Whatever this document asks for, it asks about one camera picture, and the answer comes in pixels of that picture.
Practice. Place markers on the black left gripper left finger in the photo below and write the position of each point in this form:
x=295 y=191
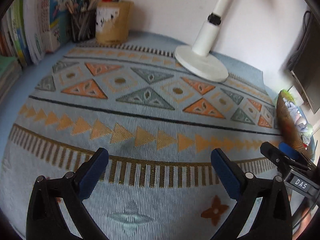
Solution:
x=44 y=217

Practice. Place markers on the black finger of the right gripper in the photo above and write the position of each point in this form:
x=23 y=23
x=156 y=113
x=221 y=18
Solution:
x=272 y=153

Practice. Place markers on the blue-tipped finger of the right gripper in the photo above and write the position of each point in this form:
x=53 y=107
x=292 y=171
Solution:
x=292 y=151

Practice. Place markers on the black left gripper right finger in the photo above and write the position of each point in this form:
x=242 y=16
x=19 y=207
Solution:
x=273 y=219

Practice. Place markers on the person's hand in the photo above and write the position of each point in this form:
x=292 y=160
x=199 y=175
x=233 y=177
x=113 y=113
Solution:
x=306 y=218

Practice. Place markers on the brown ribbed bowl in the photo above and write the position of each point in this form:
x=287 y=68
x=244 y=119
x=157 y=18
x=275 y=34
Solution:
x=287 y=121

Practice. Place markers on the white desk lamp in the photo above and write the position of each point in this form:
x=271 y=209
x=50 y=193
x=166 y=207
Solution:
x=197 y=58

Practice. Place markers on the green books pile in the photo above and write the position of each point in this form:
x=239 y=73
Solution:
x=11 y=70

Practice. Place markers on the white paper book stack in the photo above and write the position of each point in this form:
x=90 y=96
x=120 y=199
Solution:
x=20 y=32

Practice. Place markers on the black mesh pencil cup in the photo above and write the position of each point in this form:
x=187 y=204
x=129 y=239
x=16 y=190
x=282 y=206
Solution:
x=83 y=19

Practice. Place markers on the yellow cylindrical pen holder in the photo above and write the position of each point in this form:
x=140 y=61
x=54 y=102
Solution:
x=113 y=22

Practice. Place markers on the blue cover workbook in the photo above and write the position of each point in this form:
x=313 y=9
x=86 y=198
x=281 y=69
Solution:
x=54 y=23

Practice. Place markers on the black wall monitor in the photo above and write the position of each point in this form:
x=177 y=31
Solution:
x=304 y=62

